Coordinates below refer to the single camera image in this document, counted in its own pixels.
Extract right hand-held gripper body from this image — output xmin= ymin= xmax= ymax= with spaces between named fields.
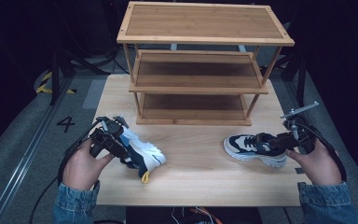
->
xmin=280 ymin=101 xmax=320 ymax=155

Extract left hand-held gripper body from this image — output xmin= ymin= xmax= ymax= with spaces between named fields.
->
xmin=88 ymin=115 xmax=129 ymax=159

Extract white and navy sneaker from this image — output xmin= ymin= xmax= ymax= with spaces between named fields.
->
xmin=117 ymin=125 xmax=167 ymax=184
xmin=223 ymin=133 xmax=288 ymax=169

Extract wooden three-tier shoe rack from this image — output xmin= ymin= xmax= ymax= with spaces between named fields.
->
xmin=117 ymin=0 xmax=296 ymax=127

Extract person's right hand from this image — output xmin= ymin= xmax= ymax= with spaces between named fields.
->
xmin=287 ymin=138 xmax=343 ymax=187

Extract person's left hand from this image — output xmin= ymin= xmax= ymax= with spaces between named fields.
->
xmin=62 ymin=138 xmax=116 ymax=191

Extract black metal stand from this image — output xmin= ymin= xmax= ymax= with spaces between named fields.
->
xmin=296 ymin=55 xmax=308 ymax=107
xmin=49 ymin=49 xmax=76 ymax=106

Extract yellow and black striped tape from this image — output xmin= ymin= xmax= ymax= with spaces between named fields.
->
xmin=35 ymin=71 xmax=77 ymax=95

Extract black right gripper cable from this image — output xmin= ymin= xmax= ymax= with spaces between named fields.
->
xmin=302 ymin=123 xmax=348 ymax=183

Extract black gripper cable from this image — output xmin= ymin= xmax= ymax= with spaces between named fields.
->
xmin=28 ymin=119 xmax=103 ymax=224
xmin=302 ymin=123 xmax=348 ymax=183

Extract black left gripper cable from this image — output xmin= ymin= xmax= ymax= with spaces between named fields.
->
xmin=28 ymin=119 xmax=103 ymax=224

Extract black cables on floor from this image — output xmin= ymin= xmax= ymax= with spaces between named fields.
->
xmin=82 ymin=46 xmax=131 ymax=76

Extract grey metal floor rail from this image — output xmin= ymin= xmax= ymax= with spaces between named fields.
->
xmin=0 ymin=77 xmax=73 ymax=224

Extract bundle of thin wires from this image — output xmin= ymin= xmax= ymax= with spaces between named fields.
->
xmin=171 ymin=206 xmax=224 ymax=224

